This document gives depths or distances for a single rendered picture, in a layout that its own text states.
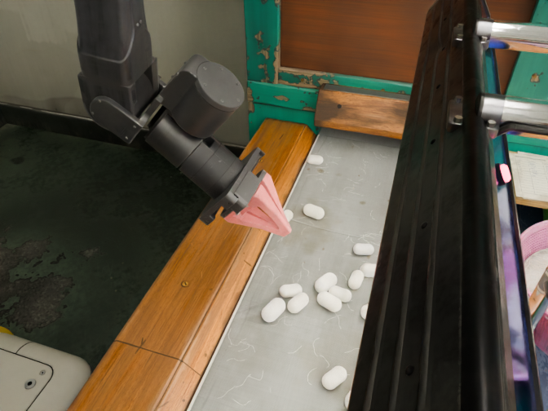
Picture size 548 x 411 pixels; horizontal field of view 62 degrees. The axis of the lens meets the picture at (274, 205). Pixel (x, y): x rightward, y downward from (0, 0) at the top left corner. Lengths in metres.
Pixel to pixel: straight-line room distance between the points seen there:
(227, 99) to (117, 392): 0.34
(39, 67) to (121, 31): 2.08
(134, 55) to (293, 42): 0.49
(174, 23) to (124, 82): 1.51
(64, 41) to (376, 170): 1.76
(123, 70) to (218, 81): 0.09
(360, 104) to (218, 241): 0.39
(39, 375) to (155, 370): 0.68
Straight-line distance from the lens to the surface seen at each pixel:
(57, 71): 2.48
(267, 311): 0.61
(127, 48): 0.48
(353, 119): 0.90
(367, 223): 0.77
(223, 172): 0.53
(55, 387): 1.21
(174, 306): 0.63
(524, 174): 0.91
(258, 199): 0.52
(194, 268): 0.66
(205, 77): 0.48
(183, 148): 0.52
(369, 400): 0.20
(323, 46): 0.93
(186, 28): 1.98
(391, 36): 0.90
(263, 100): 0.99
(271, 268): 0.69
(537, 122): 0.32
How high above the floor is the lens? 1.25
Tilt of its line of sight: 40 degrees down
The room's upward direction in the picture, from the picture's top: straight up
